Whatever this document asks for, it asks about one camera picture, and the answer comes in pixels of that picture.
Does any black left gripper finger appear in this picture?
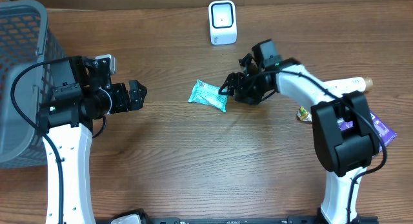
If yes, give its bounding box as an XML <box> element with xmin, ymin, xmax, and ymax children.
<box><xmin>129</xmin><ymin>94</ymin><xmax>145</xmax><ymax>110</ymax></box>
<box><xmin>128</xmin><ymin>80</ymin><xmax>147</xmax><ymax>97</ymax></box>

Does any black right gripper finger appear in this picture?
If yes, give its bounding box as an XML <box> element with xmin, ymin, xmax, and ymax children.
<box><xmin>218</xmin><ymin>87</ymin><xmax>236</xmax><ymax>96</ymax></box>
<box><xmin>220</xmin><ymin>73</ymin><xmax>237</xmax><ymax>88</ymax></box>

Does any mint green wipes pack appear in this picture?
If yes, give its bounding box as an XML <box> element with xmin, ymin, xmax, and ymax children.
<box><xmin>188</xmin><ymin>79</ymin><xmax>227</xmax><ymax>112</ymax></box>

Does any green yellow snack packet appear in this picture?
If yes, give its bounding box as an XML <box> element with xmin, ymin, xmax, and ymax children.
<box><xmin>297</xmin><ymin>107</ymin><xmax>312</xmax><ymax>122</ymax></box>

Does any white tube gold cap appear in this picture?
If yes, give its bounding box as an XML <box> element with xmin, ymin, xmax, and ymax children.
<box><xmin>324</xmin><ymin>77</ymin><xmax>373</xmax><ymax>97</ymax></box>

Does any purple Carefree pad pack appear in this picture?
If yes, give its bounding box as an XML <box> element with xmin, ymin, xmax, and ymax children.
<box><xmin>337</xmin><ymin>111</ymin><xmax>397</xmax><ymax>147</ymax></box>

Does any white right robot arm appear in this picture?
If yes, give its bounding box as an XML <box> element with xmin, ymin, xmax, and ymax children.
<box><xmin>219</xmin><ymin>54</ymin><xmax>383</xmax><ymax>223</ymax></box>

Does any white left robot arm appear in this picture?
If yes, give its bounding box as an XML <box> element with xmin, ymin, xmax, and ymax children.
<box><xmin>38</xmin><ymin>54</ymin><xmax>147</xmax><ymax>223</ymax></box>

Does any white barcode scanner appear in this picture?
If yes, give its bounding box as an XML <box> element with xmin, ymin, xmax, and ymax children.
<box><xmin>208</xmin><ymin>0</ymin><xmax>237</xmax><ymax>45</ymax></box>

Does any dark grey plastic basket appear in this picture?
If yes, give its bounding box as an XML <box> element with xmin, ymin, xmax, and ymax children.
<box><xmin>1</xmin><ymin>0</ymin><xmax>66</xmax><ymax>168</ymax></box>

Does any white base mount left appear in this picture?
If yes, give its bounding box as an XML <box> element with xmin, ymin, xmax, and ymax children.
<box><xmin>110</xmin><ymin>209</ymin><xmax>153</xmax><ymax>224</ymax></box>

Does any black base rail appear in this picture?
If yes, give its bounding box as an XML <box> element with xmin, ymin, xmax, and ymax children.
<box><xmin>151</xmin><ymin>216</ymin><xmax>327</xmax><ymax>224</ymax></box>

